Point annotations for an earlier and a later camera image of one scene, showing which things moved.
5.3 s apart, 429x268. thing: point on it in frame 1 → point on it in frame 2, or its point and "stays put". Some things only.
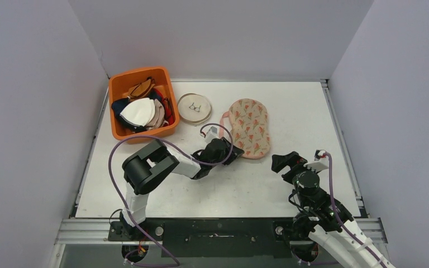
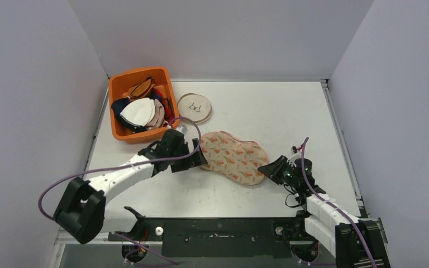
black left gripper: [236, 153] → [195, 159]
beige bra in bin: [158, 121] stays put
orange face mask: [141, 89] stays put
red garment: [169, 117] stays put
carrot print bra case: [249, 119] → [239, 159]
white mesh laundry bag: [194, 109] stays put
